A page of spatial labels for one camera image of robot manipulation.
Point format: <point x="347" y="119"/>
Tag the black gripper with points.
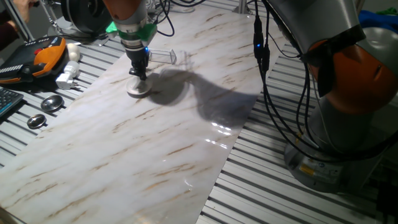
<point x="138" y="59"/>

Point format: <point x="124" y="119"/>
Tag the thin metal rod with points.
<point x="49" y="15"/>

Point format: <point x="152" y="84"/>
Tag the silver and orange robot arm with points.
<point x="326" y="25"/>

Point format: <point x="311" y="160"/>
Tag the bare person hand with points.
<point x="25" y="9"/>

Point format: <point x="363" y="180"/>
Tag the clear plastic box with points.
<point x="163" y="56"/>

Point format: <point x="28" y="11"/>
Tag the white egg-shaped object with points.
<point x="74" y="51"/>

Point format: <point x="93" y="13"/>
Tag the white plug adapter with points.
<point x="69" y="71"/>

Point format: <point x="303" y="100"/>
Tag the black round device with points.
<point x="84" y="15"/>

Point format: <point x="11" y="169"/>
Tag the marble pattern table sheet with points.
<point x="124" y="161"/>

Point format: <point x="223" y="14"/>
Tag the large round metal dish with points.
<point x="52" y="103"/>

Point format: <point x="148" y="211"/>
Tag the orange black teach pendant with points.
<point x="46" y="57"/>

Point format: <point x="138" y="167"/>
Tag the small round metal dish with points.
<point x="36" y="121"/>

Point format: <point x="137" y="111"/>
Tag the slanted aluminium pole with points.
<point x="21" y="25"/>

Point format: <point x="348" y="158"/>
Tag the black keyboard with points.
<point x="9" y="99"/>

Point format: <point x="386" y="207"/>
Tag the green cloth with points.
<point x="388" y="12"/>

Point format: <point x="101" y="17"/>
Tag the upright aluminium post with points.
<point x="242" y="6"/>

